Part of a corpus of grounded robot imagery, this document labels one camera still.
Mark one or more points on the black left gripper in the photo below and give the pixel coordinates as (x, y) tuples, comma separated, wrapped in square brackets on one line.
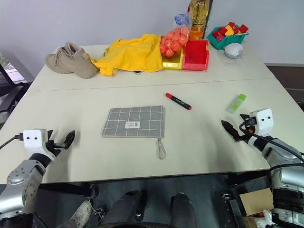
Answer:
[(55, 146)]

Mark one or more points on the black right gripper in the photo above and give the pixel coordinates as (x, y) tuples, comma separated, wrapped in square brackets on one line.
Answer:
[(248, 129)]

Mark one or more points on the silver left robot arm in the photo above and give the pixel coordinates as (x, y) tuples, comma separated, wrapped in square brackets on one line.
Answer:
[(21, 180)]

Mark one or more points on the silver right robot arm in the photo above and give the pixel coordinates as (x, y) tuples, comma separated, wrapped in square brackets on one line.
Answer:
[(282, 166)]

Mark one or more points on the grey checked pencil pouch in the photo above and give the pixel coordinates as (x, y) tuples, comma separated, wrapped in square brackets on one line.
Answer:
[(133, 121)]

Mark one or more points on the green capped glue stick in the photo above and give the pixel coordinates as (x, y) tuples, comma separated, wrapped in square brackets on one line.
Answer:
[(235, 104)]

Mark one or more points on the clear plastic bag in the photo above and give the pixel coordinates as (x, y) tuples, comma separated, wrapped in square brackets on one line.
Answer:
[(229, 62)]

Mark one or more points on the red marker pen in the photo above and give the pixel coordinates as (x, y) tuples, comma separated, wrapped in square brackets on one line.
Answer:
[(178, 101)]

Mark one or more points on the black office chair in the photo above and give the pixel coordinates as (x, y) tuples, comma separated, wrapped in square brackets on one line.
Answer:
[(9, 95)]

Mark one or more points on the grey white oval device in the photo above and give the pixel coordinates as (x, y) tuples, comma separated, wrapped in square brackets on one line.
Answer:
[(233, 50)]

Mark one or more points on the beige suede boot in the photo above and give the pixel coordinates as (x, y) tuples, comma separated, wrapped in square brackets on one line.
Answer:
[(71, 60)]

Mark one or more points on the red plastic bin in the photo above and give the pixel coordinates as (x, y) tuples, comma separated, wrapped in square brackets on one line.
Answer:
[(196, 57)]

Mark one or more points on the brown cardboard box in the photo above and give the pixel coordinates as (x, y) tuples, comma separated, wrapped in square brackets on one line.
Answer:
[(256, 202)]

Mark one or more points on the white sneaker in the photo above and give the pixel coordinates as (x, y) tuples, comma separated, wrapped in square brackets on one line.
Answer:
[(82, 215)]

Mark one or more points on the green plastic bin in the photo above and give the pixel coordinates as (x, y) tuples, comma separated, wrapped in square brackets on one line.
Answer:
[(228, 40)]

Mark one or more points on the yellow plastic bin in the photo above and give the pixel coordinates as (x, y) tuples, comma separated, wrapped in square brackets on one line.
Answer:
[(172, 63)]

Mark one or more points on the yellow foam block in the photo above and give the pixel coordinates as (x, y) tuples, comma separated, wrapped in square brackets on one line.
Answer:
[(229, 31)]

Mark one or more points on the red foam cube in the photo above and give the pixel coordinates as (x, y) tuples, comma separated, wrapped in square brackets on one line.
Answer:
[(222, 31), (243, 28), (230, 24)]

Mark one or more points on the dark rounded robot leg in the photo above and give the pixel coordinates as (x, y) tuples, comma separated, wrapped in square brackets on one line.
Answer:
[(183, 210), (126, 209)]

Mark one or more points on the bag of orange balls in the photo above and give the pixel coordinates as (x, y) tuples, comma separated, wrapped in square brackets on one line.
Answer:
[(174, 40)]

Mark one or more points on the yellow cooking oil bottle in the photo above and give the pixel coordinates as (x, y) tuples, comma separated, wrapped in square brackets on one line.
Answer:
[(198, 21)]

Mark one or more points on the yellow cloth garment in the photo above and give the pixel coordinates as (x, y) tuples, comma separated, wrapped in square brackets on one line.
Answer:
[(133, 53)]

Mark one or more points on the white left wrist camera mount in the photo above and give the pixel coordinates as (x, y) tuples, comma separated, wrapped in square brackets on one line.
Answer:
[(34, 140)]

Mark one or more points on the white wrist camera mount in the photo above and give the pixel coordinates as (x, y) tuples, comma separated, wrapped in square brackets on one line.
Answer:
[(34, 140), (263, 121)]

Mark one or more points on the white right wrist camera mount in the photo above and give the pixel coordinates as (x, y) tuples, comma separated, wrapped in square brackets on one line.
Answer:
[(263, 121)]

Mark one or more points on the dark upright post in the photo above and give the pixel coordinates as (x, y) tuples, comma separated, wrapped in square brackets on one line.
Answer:
[(210, 14)]

